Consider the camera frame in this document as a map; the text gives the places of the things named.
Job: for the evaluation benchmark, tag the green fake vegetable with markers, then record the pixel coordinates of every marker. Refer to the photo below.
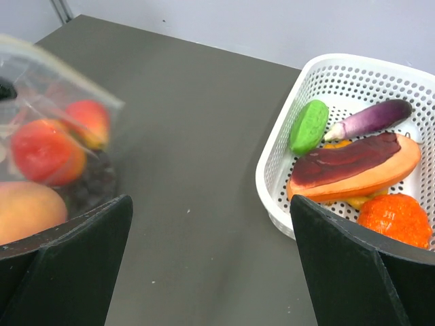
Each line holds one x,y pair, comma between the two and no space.
308,128

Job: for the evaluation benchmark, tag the purple fake eggplant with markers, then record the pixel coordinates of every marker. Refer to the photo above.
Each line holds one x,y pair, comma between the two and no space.
371,119

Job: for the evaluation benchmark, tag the white perforated plastic basket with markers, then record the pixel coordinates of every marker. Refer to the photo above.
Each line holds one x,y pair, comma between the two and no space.
348,84

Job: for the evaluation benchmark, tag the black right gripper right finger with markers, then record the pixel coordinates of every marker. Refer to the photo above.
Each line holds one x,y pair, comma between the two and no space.
358,277

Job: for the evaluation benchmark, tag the fake papaya half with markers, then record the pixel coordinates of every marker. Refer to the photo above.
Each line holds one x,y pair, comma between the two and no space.
360,168

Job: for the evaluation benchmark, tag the clear zip top bag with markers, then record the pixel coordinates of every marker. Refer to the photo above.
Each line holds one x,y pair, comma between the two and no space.
35,84

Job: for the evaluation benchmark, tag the dark purple fake grapes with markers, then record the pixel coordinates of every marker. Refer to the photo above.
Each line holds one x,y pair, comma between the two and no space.
95,186

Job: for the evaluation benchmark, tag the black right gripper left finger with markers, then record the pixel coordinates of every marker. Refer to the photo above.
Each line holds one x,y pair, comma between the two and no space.
66,275

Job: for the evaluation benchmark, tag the aluminium frame post left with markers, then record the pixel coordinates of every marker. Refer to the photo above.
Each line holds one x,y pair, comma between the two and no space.
62,10

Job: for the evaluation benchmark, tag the red yellow fake mango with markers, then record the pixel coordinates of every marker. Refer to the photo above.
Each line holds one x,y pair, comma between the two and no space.
90,121

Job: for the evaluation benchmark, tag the fake peach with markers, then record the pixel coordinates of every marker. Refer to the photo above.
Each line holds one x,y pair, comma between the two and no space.
28,208

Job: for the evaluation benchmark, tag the orange fake pumpkin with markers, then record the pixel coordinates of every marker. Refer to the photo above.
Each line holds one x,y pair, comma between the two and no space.
399,217

